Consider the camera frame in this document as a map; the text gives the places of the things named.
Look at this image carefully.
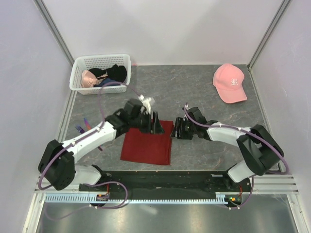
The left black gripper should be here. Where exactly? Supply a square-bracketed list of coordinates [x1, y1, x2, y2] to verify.
[130, 112, 165, 135]

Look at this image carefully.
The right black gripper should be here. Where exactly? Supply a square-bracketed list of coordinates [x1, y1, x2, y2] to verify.
[170, 117, 197, 140]

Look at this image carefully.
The dark red cloth napkin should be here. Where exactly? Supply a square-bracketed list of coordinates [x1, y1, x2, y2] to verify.
[121, 120, 174, 166]

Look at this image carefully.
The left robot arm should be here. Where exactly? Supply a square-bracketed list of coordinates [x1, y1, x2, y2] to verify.
[37, 96, 165, 191]

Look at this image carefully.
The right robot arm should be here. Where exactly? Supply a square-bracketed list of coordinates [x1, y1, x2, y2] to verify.
[171, 116, 284, 191]

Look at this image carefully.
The black cloth in basket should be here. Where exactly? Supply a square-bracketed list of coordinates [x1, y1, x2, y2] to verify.
[89, 64, 127, 83]

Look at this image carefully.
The blue cloth in basket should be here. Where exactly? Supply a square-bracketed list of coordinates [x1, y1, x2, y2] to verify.
[93, 78, 120, 87]

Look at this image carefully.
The pink baseball cap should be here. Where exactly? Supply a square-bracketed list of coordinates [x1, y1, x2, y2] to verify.
[213, 64, 247, 104]

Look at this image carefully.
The pink cloth in basket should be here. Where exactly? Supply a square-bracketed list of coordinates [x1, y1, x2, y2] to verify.
[81, 70, 99, 88]

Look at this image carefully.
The white plastic basket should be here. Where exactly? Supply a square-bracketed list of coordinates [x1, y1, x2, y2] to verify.
[69, 54, 131, 95]

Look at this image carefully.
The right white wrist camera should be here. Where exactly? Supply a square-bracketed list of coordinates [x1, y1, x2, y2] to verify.
[186, 106, 207, 124]

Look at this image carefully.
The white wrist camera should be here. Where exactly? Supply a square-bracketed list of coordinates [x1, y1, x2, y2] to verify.
[186, 106, 207, 124]
[138, 95, 155, 114]

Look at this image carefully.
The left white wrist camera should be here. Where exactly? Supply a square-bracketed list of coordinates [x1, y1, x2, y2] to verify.
[138, 95, 155, 114]

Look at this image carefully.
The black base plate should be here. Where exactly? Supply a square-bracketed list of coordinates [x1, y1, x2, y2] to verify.
[79, 170, 251, 199]

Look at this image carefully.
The front aluminium rail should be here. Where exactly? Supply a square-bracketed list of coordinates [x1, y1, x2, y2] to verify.
[35, 175, 299, 195]

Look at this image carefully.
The right aluminium frame post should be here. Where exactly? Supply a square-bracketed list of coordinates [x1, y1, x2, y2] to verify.
[247, 0, 292, 70]

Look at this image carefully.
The aluminium frame post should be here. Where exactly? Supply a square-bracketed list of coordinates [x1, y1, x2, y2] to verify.
[34, 0, 74, 66]
[247, 0, 292, 70]

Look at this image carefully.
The light blue cable duct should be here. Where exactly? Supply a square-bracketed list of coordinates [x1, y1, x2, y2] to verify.
[43, 192, 240, 204]

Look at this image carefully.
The left aluminium frame post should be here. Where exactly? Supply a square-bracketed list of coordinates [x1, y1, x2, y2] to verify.
[34, 0, 74, 66]

